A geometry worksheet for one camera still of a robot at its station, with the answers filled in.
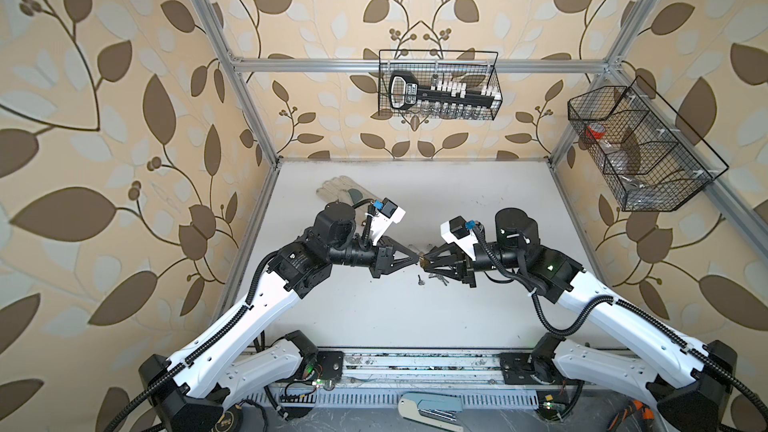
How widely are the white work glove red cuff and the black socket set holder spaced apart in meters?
0.40

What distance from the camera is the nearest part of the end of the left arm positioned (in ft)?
1.82

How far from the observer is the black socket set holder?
32.6 inches

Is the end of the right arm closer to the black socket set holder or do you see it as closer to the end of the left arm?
the end of the left arm

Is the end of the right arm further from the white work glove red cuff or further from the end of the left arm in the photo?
the white work glove red cuff

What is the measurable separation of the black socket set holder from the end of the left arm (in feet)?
1.49

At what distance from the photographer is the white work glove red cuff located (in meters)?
1.10

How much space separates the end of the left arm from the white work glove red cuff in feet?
1.66
